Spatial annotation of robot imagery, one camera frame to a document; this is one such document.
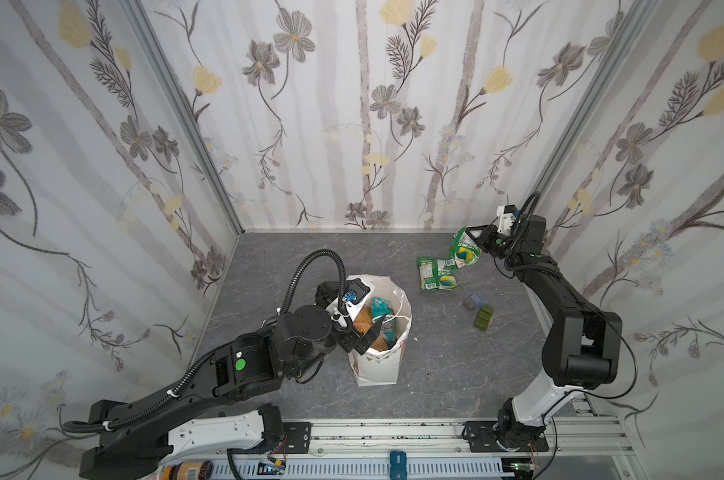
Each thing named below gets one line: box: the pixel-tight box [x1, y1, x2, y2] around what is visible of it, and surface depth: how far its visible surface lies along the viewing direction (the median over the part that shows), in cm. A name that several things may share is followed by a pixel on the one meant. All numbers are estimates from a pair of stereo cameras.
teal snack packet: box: [371, 297, 397, 347], surface depth 88 cm
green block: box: [474, 304, 494, 332], surface depth 97 cm
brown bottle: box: [161, 460, 214, 480], surface depth 68 cm
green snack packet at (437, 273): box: [416, 256, 459, 290], surface depth 106 cm
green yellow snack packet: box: [452, 226, 482, 269], surface depth 87 cm
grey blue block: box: [463, 293, 483, 311], surface depth 100 cm
